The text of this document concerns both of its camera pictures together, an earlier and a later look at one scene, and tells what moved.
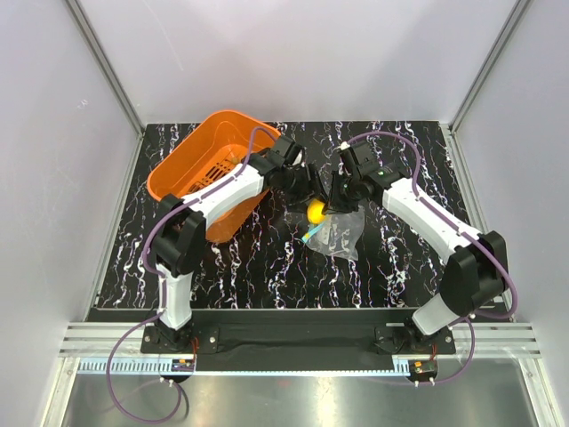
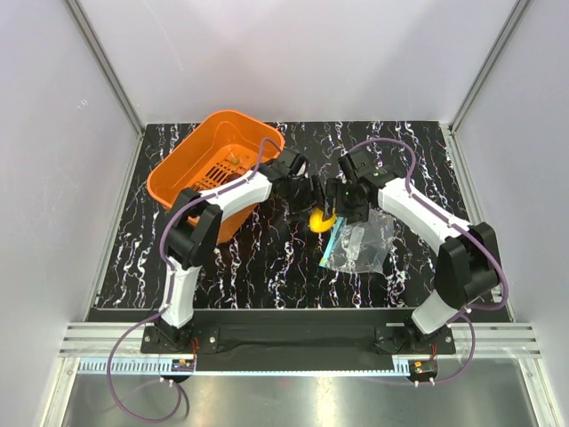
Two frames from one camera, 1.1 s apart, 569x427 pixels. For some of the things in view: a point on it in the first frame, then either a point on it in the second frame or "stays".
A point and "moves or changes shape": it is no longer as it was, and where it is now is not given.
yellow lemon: x=314 y=212 moves or changes shape
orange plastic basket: x=220 y=146 stays
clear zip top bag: x=337 y=234 moves or changes shape
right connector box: x=422 y=369 stays
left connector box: x=182 y=365 stays
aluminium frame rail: x=492 y=340 stays
